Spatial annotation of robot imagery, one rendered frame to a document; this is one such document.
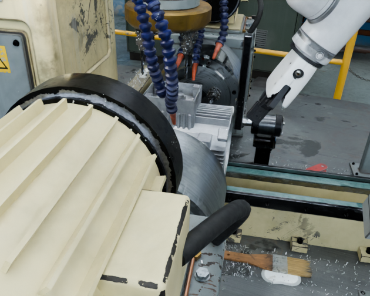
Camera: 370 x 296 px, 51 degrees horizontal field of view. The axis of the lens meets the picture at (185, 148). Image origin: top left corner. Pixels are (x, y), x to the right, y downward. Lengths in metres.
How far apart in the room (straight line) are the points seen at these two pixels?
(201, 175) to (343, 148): 0.92
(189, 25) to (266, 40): 3.34
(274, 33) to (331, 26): 3.34
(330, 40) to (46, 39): 0.51
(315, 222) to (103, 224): 0.78
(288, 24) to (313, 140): 2.65
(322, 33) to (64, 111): 0.53
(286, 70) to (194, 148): 0.23
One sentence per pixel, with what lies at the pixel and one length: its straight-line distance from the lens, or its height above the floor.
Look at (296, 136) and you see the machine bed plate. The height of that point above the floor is 0.80.
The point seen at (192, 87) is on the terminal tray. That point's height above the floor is 1.14.
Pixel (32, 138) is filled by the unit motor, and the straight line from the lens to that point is 0.30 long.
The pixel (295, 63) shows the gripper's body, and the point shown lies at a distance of 0.76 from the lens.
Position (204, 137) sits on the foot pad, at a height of 1.07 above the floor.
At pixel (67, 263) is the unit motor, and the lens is 0.24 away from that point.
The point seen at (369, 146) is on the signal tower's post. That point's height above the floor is 0.90.
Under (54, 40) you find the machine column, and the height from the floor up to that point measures 1.29.
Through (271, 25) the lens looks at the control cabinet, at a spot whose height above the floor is 0.57.
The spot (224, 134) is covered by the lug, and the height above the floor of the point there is 1.08.
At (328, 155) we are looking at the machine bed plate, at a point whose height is 0.80.
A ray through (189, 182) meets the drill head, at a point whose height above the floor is 1.14.
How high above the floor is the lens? 1.50
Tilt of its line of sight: 31 degrees down
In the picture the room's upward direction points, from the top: 2 degrees clockwise
